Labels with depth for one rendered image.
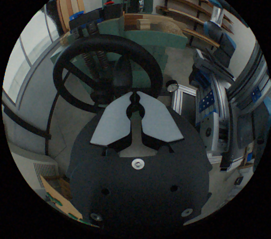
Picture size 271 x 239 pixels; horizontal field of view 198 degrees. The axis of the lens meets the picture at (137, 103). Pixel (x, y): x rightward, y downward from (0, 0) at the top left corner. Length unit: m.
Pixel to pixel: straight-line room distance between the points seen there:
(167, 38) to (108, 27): 0.21
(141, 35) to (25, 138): 1.66
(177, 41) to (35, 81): 1.62
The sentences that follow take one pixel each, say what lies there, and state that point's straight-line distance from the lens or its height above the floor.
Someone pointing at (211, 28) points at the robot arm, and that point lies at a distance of 0.67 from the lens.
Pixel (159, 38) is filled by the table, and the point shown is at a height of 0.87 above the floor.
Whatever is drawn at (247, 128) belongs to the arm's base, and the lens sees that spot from 0.39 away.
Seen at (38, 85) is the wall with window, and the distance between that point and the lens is 1.60.
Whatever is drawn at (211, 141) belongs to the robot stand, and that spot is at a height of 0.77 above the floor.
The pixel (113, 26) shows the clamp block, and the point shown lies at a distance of 0.21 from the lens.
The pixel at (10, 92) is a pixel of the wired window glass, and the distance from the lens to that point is 1.55.
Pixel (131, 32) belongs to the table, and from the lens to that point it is 0.32.
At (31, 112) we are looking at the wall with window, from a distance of 1.55.
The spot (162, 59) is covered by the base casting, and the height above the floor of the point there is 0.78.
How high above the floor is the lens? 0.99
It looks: 63 degrees down
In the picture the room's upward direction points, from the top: straight up
